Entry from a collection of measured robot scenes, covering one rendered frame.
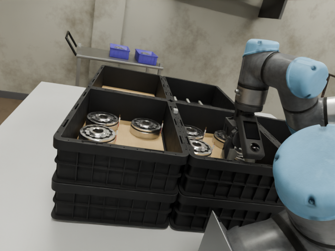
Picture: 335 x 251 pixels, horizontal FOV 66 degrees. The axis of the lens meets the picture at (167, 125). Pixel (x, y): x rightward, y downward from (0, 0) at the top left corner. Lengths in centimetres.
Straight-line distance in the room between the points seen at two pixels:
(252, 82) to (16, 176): 70
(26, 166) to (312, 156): 78
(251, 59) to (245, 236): 38
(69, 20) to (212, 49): 164
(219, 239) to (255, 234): 6
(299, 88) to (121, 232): 52
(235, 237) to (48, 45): 292
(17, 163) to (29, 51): 239
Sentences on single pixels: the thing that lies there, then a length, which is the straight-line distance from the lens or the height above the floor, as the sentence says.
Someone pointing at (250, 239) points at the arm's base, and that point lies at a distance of 48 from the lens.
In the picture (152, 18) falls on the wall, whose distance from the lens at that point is 309.
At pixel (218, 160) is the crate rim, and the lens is 61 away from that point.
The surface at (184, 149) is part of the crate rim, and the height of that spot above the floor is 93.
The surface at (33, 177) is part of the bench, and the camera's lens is 86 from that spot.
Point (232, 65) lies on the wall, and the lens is 345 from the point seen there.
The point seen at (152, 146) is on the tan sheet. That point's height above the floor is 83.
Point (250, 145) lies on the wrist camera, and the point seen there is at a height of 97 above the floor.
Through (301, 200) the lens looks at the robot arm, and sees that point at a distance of 36.
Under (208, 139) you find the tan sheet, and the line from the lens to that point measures 95.
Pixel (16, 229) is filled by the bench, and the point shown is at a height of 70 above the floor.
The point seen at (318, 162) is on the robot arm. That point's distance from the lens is 37.
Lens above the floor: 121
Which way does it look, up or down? 23 degrees down
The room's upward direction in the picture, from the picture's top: 13 degrees clockwise
